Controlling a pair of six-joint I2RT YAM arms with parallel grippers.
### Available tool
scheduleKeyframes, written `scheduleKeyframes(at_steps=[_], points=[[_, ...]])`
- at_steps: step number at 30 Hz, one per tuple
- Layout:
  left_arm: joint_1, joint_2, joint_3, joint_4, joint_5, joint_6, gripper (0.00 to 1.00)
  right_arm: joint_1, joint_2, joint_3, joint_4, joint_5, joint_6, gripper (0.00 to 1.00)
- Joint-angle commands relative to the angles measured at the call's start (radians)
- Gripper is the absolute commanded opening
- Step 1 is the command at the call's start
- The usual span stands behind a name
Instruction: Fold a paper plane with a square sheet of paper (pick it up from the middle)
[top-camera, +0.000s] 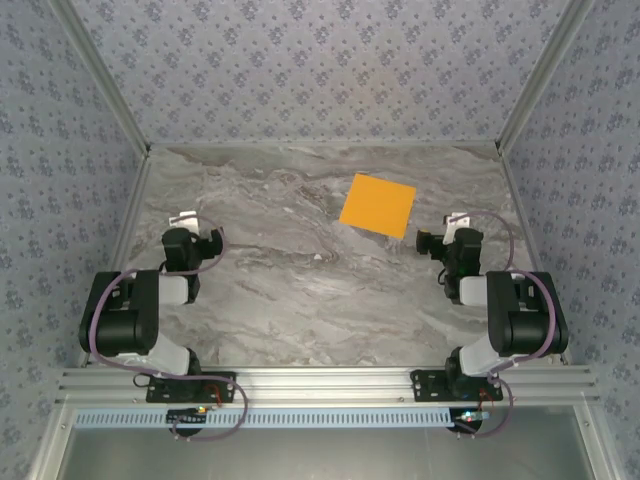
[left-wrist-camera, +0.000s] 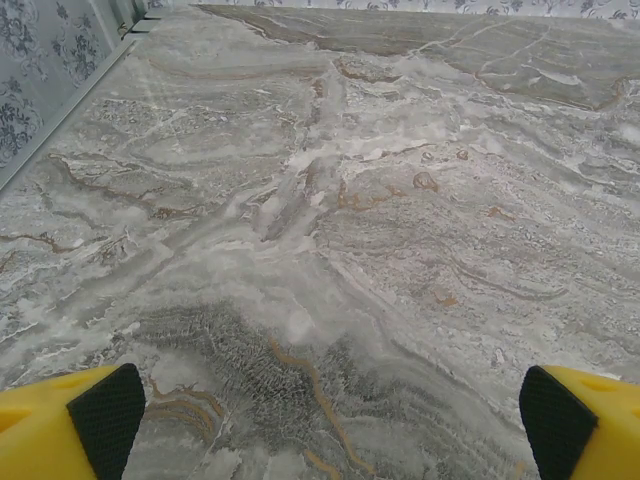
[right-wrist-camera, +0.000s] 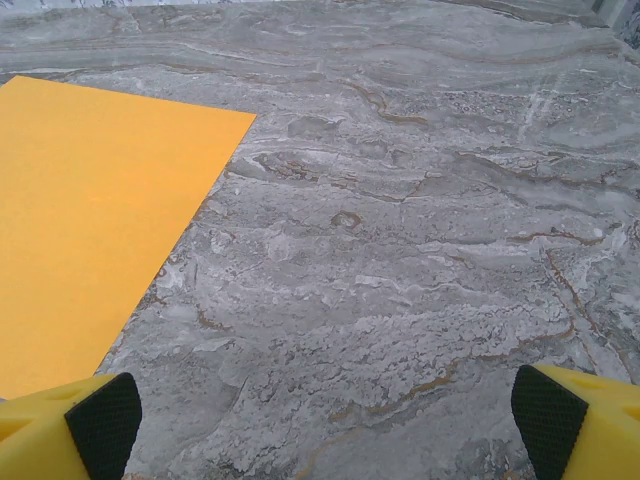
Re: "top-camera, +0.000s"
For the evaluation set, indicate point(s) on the orange paper sheet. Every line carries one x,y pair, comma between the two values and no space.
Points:
377,205

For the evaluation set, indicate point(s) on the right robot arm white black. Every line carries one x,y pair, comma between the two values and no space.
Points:
525,325

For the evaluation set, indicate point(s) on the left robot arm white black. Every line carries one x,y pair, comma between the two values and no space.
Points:
120,320

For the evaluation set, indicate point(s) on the small black controller board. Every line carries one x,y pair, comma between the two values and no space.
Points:
185,417
465,425

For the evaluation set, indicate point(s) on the aluminium mounting beam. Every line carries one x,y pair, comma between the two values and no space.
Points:
320,385

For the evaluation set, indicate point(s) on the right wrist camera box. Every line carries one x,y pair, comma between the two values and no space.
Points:
457,220

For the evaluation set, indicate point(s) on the aluminium table side rail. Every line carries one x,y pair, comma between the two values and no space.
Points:
120,250
531,250

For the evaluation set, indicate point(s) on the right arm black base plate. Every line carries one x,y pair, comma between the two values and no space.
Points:
425,387

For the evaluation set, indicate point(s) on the aluminium table end rail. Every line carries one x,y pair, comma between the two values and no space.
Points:
320,145

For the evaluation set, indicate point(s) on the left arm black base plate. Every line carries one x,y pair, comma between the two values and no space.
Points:
157,395

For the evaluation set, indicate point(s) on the aluminium frame post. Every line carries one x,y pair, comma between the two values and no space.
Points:
541,75
104,75

